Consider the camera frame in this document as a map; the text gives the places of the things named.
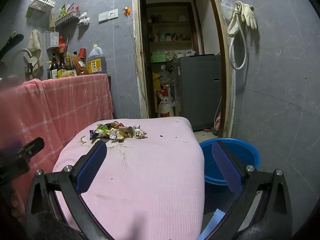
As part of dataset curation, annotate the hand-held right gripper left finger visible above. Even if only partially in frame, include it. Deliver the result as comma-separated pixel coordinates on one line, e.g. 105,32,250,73
25,140,113,240

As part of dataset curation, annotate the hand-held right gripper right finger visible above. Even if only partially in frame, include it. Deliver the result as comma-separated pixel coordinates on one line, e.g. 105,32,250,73
200,140,292,240

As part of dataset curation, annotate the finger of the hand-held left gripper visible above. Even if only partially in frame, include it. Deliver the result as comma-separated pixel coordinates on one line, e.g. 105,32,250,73
0,140,23,155
21,137,45,159

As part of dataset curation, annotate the blue plastic basin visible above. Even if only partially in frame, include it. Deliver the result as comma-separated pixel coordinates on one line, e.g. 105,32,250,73
199,137,260,215

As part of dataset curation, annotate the pile of snack wrappers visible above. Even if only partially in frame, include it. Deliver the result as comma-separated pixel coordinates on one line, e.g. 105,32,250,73
89,121,147,140

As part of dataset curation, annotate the person's left hand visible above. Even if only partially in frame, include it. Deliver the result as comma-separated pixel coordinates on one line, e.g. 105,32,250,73
10,191,27,222

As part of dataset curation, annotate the pink red cloth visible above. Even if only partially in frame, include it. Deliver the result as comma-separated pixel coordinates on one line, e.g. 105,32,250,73
214,112,222,133

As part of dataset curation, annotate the pink checked cloth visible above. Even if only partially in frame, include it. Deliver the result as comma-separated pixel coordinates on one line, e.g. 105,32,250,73
0,74,114,205

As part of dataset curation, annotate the pink quilted blanket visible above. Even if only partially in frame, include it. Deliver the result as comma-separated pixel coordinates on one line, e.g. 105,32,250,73
52,117,205,240

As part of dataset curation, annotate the blue striped fabric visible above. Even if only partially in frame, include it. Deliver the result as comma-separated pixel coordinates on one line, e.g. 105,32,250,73
197,209,227,240

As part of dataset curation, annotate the grey washing machine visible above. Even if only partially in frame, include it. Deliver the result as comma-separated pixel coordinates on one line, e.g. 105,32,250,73
174,54,223,131

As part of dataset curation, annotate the white red rice bag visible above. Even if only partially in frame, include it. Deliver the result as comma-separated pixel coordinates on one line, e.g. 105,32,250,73
157,85,177,118

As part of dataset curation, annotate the metal faucet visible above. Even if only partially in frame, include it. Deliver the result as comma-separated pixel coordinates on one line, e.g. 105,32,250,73
11,49,33,80

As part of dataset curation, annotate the beige hanging towel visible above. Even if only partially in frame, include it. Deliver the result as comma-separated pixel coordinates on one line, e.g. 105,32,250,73
25,29,43,77

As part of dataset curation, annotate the large cooking oil jug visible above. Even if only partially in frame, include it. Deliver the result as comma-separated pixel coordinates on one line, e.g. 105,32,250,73
87,44,107,75

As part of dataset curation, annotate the yellow bag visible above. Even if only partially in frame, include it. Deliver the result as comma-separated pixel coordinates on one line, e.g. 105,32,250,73
152,73,162,93

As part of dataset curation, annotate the crumpled white bag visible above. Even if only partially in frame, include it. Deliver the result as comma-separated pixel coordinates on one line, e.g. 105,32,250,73
78,12,90,26

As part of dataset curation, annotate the row of seasoning packets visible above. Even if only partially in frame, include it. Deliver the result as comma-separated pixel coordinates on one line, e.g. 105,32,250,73
60,3,77,15

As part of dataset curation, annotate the cream rubber glove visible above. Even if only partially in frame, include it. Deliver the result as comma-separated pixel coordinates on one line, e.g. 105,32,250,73
227,1,242,37
241,2,258,29

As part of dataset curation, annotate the white plastic basket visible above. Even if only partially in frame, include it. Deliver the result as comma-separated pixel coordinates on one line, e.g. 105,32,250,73
27,0,56,13

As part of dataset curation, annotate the wooden shelf cabinet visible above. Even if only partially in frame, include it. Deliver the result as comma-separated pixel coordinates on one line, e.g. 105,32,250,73
140,0,200,55

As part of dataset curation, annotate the clear plastic bag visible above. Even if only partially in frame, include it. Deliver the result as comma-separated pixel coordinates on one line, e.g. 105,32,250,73
221,0,234,20

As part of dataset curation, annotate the wooden door frame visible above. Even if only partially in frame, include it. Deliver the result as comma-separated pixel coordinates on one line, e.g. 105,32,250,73
132,0,237,138

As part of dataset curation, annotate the white hose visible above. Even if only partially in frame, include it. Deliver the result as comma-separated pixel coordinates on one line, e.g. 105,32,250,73
229,2,248,70

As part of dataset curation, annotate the black pan handle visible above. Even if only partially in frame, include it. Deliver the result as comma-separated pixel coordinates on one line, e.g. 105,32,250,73
0,34,24,58

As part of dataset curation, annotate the metal wall rack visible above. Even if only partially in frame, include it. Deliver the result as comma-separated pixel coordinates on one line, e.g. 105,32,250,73
54,11,81,26

